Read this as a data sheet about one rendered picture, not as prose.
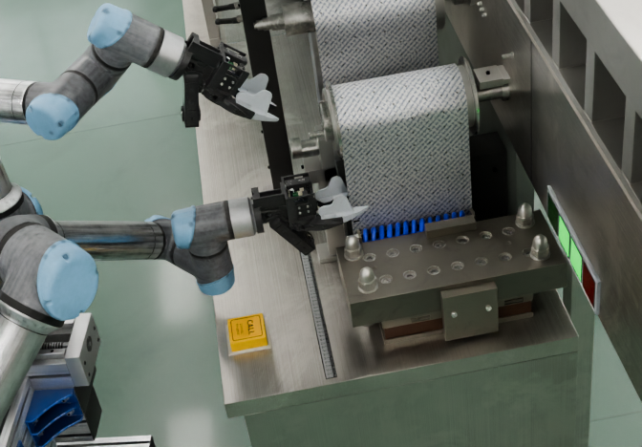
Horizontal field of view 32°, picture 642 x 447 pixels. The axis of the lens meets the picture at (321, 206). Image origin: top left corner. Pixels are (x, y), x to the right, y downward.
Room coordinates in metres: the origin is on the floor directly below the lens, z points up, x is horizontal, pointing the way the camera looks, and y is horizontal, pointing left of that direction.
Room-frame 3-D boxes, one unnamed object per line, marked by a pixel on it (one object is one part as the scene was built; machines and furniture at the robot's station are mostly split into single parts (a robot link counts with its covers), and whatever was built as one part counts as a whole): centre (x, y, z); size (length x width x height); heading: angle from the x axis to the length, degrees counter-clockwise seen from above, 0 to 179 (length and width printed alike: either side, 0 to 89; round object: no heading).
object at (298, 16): (1.96, -0.01, 1.33); 0.06 x 0.06 x 0.06; 3
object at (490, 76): (1.72, -0.35, 1.28); 0.06 x 0.05 x 0.02; 93
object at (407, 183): (1.65, -0.17, 1.11); 0.23 x 0.01 x 0.18; 93
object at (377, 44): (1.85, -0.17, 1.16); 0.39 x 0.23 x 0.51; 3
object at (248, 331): (1.54, 0.18, 0.91); 0.07 x 0.07 x 0.02; 3
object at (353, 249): (1.58, -0.05, 1.05); 0.04 x 0.04 x 0.04
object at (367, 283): (1.48, -0.06, 1.05); 0.04 x 0.04 x 0.04
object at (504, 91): (1.72, -0.34, 1.25); 0.07 x 0.04 x 0.04; 93
